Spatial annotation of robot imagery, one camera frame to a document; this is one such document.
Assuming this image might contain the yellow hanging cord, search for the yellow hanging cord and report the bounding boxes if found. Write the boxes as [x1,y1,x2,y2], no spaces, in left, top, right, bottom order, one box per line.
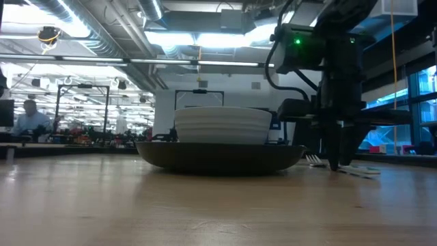
[390,0,399,155]

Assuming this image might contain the silver ceiling duct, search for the silver ceiling duct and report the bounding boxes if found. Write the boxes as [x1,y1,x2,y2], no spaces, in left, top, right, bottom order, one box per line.
[29,0,124,58]

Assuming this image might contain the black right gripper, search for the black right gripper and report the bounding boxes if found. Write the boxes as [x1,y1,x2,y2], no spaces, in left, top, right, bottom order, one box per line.
[276,72,413,172]

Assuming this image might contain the black rig frame, small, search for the black rig frame, small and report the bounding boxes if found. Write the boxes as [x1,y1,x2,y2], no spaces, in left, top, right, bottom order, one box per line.
[174,89,225,111]

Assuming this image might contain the white ceramic bowl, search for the white ceramic bowl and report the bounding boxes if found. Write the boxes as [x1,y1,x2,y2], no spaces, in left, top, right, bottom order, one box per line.
[173,106,273,146]

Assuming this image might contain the black round plate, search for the black round plate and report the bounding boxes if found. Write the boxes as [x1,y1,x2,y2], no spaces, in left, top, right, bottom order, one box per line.
[135,141,307,174]

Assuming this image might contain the black computer monitor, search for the black computer monitor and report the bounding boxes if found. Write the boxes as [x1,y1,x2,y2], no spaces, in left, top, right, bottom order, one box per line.
[0,98,16,128]

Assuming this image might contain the long ceiling light bar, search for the long ceiling light bar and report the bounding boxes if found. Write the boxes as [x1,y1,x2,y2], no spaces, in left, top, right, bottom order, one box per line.
[0,53,275,68]

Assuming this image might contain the black rig frame, large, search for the black rig frame, large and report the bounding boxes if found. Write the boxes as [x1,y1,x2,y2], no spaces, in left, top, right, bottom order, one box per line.
[55,83,111,136]

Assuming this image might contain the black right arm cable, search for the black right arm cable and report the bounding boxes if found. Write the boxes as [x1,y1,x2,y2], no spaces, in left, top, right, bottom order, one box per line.
[264,0,311,102]

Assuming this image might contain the yellow cable reel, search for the yellow cable reel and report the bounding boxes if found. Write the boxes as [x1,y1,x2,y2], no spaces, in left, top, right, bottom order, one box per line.
[36,25,63,46]

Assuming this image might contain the black aluminium table frame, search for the black aluminium table frame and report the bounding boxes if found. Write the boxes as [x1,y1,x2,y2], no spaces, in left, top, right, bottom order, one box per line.
[0,144,437,169]

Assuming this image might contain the person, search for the person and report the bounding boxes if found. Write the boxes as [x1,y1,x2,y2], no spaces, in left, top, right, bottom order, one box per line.
[11,98,53,138]

